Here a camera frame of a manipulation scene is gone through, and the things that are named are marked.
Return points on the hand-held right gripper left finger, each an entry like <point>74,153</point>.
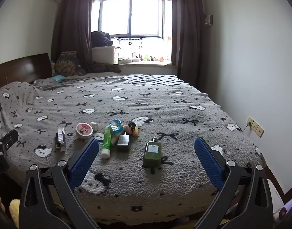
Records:
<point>85,162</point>

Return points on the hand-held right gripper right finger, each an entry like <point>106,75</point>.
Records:
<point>208,164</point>

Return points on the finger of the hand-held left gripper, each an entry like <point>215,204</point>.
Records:
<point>8,137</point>

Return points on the green tube with white cap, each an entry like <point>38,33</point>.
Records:
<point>106,143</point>

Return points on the round tin with pink lid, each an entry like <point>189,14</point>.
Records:
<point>84,130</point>

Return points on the white tape roll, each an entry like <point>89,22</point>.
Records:
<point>94,126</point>

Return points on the small dark green bottle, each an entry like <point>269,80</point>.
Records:
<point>123,145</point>

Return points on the blue and white packet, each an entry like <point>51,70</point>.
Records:
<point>116,126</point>

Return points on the yellow plush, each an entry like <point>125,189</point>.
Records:
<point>14,210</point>

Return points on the olive green bottle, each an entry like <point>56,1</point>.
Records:
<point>152,157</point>

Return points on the small yellow toy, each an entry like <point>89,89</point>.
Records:
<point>135,131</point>

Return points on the dark wooden headboard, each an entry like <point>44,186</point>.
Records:
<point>19,71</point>

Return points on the teal flat item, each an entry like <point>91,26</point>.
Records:
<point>58,78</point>

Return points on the grey printed blanket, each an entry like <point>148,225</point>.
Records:
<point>148,105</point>

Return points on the purple item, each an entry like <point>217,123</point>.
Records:
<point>285,210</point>

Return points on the patterned dark pillow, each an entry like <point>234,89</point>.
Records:
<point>67,64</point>

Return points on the dark cloth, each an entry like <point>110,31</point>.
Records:
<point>103,67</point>

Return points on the white storage box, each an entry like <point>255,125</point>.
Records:
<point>103,54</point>

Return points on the penguin figurine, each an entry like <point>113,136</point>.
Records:
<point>135,56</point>

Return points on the row of small figurines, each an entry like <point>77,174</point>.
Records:
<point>155,58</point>

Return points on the dark clothes pile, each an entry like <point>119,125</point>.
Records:
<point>100,39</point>

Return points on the brown curtain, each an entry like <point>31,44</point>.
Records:
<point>189,40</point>
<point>72,28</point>

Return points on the black drying rack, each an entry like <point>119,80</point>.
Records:
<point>129,38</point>

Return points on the window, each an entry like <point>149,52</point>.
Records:
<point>141,16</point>

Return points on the beige wall socket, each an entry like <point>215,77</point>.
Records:
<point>260,131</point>
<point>250,121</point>
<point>255,125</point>

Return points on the wooden bed frame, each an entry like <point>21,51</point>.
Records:
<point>275,181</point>

